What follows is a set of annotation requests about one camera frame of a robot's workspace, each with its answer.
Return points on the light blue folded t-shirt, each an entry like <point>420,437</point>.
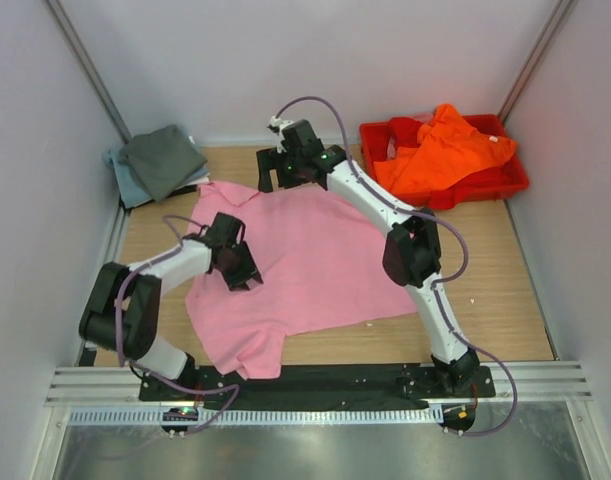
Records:
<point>131,193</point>

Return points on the white slotted cable duct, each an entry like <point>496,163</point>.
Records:
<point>188,417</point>

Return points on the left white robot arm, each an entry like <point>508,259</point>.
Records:
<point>122,311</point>

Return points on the grey folded t-shirt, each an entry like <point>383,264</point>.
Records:
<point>162,160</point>

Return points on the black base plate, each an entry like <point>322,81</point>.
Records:
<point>320,388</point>

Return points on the red plastic bin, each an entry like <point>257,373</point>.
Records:
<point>385,150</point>

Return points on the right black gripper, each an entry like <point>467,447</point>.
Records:
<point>270,159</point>

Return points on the pink t-shirt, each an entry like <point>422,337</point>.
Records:
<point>321,264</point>

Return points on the orange t-shirt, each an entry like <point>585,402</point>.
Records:
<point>437,154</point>

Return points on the black folded t-shirt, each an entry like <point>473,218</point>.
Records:
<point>192,187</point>

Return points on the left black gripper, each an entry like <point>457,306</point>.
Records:
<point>239,280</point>

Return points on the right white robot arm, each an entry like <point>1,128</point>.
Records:
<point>412,251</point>

